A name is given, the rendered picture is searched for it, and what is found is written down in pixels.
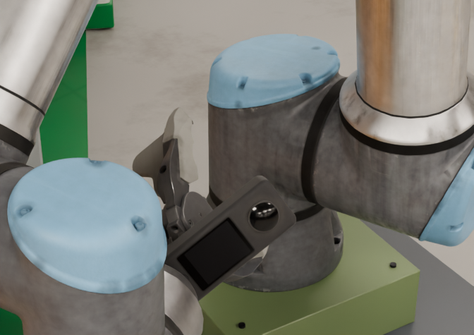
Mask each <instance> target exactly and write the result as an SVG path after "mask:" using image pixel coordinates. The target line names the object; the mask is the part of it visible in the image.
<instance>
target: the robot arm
mask: <svg viewBox="0 0 474 335"><path fill-rule="evenodd" d="M98 1H99V0H0V308H2V309H4V310H7V311H9V312H12V313H13V314H15V315H17V316H19V318H20V319H21V320H22V323H23V335H201V334H202V330H203V320H204V318H203V315H202V308H201V307H200V304H199V302H198V301H199V300H201V299H202V298H204V297H205V296H206V295H207V294H208V293H209V292H211V291H212V290H213V289H215V288H216V287H217V286H218V285H219V284H221V283H222V282H224V283H226V284H229V285H231V286H235V287H237V288H242V289H245V290H249V291H259V292H283V291H292V290H296V289H299V288H304V287H306V286H310V285H312V284H315V283H317V282H318V281H320V280H322V279H323V278H325V277H326V276H328V275H329V274H330V273H332V272H333V271H334V269H335V268H336V267H337V265H338V264H339V262H340V260H341V257H342V253H343V246H344V232H343V228H342V225H341V222H340V219H339V216H338V214H337V212H340V213H343V214H347V215H349V216H352V217H355V218H358V219H361V220H363V221H367V222H370V223H372V224H376V225H378V226H382V227H384V228H387V229H390V230H392V231H396V232H399V233H402V234H405V235H407V236H411V237H414V238H417V239H418V240H419V241H424V240H426V241H428V242H431V243H436V244H440V245H445V246H449V247H453V246H457V245H459V244H461V243H462V242H463V241H464V240H465V239H467V237H469V235H470V234H471V232H472V231H473V229H474V75H473V74H472V73H470V72H469V71H468V70H467V63H468V42H469V31H470V10H471V0H355V11H356V44H357V70H355V71H354V72H352V74H350V75H349V76H348V77H345V76H342V75H340V74H339V68H340V60H339V58H338V54H337V52H336V50H335V48H333V46H332V45H330V44H328V43H327V42H325V41H323V40H320V39H318V38H315V37H310V36H298V35H296V34H274V35H263V36H259V37H253V38H250V39H247V40H243V41H241V42H238V43H235V44H233V45H231V46H230V47H228V48H226V49H225V50H223V51H222V52H221V53H220V54H219V55H218V56H217V57H216V59H215V60H214V61H213V63H212V66H211V68H210V75H209V90H208V92H207V101H208V147H209V193H208V196H207V198H205V197H203V196H201V195H200V194H199V193H197V192H194V191H191V192H189V183H192V182H194V181H196V180H197V179H198V168H197V165H196V163H195V160H194V157H193V144H194V140H193V137H192V133H191V128H192V125H193V121H192V120H191V118H190V117H189V116H188V115H187V114H186V112H184V110H182V108H181V107H178V108H176V109H174V111H173V112H172V113H171V115H170V116H169V118H168V121H167V122H166V128H165V129H164V133H163V134H162V135H160V136H159V137H158V138H157V139H156V140H155V141H154V142H152V143H151V144H150V145H148V146H147V147H146V148H145V149H144V150H143V151H142V152H140V153H139V154H138V155H137V156H136V157H135V159H134V160H133V165H132V168H133V170H130V169H128V168H126V167H124V166H122V165H120V164H117V163H113V162H109V161H106V160H104V161H97V160H90V158H68V159H59V160H56V161H52V162H48V163H46V164H43V165H40V166H38V167H36V168H33V167H31V166H28V165H26V164H27V162H28V159H29V156H30V153H31V151H32V149H33V147H34V146H35V143H36V134H37V131H38V129H39V127H40V125H41V123H42V120H43V118H44V116H45V114H46V112H47V109H48V108H49V105H50V104H51V101H52V99H53V97H54V95H55V93H56V90H57V88H58V86H59V84H60V82H61V79H62V77H63V75H64V73H65V72H66V69H67V67H68V65H69V63H70V61H71V58H72V56H73V54H74V52H75V49H76V47H77V45H78V43H79V41H80V38H81V37H82V35H83V33H84V31H85V28H86V26H87V24H88V22H89V20H90V17H91V15H92V13H93V11H94V9H95V6H96V5H97V2H98ZM143 177H148V178H152V180H153V185H154V190H153V188H152V187H151V185H150V184H149V183H148V182H147V181H146V180H145V179H144V178H143ZM158 197H160V198H161V199H162V202H163V203H164V204H165V205H164V208H163V209H161V205H160V202H159V199H158Z"/></svg>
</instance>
